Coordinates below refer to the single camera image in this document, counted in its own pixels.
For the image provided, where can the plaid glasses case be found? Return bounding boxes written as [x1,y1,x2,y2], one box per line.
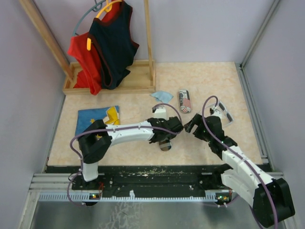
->
[159,139,172,151]

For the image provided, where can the flag newsprint glasses case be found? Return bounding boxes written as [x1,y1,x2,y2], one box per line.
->
[178,89,192,114]

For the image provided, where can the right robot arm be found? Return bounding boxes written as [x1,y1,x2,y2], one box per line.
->
[184,114,295,228]

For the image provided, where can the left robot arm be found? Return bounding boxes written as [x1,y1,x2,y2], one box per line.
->
[77,116,183,189]

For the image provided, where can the light blue cloth rear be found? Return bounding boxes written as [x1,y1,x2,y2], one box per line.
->
[150,91,173,104]

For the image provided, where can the wooden clothes rack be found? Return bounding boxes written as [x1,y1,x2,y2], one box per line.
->
[20,0,156,95]

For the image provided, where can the blue yellow cartoon pouch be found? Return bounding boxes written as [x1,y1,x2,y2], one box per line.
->
[75,105,120,136]

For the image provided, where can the navy tank top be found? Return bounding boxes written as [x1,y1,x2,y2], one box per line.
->
[88,1,139,90]

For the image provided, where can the red tank top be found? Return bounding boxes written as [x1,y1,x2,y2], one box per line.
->
[68,2,120,95]

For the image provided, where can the yellow hanger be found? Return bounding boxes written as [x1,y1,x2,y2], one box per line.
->
[86,0,123,52]

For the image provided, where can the grey blue hanger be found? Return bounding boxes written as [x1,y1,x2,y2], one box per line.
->
[72,0,106,37]

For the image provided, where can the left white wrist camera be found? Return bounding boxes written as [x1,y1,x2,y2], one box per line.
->
[152,105,168,120]

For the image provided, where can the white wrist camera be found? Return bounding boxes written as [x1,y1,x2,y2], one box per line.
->
[210,108,222,118]
[152,105,168,120]

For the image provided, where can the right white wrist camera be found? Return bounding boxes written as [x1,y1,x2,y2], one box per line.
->
[210,108,222,118]

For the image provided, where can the white frame sunglasses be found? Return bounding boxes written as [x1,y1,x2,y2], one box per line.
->
[204,101,234,128]

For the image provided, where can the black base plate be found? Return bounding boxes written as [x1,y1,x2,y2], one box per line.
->
[45,165,233,198]

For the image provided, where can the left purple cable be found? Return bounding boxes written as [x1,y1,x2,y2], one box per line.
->
[66,103,183,207]

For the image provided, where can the aluminium rail frame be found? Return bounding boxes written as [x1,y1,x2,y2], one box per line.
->
[19,0,295,229]

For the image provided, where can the white slotted cable duct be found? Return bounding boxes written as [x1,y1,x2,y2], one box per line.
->
[38,189,229,203]

